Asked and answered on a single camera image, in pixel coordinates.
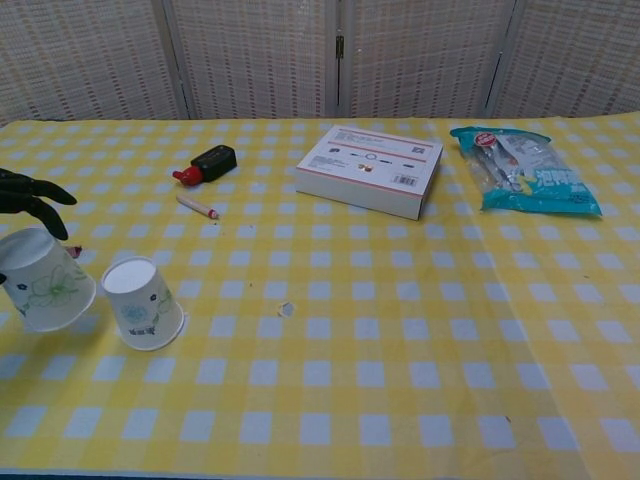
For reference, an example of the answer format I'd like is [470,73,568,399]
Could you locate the white paper cup green flower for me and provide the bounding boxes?
[0,227,97,333]

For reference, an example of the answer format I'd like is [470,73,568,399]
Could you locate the woven folding screen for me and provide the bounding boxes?
[0,0,640,125]

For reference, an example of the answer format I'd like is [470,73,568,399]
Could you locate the black red glue bottle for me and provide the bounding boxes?
[172,144,238,188]

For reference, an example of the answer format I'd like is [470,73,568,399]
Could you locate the teal snack bag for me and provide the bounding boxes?
[449,125,604,218]

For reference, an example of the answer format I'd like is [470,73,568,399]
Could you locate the white flat cardboard box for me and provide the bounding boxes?
[294,124,445,222]

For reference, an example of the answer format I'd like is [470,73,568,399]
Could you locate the white paper cup blue flower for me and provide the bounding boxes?
[100,256,187,351]

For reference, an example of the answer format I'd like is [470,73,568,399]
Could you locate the yellow white checkered tablecloth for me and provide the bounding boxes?
[0,112,640,476]

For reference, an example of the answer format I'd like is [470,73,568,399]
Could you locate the beige crayon red tip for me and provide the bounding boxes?
[175,194,221,220]

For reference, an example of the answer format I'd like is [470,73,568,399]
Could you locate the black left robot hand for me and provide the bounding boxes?
[0,167,79,287]

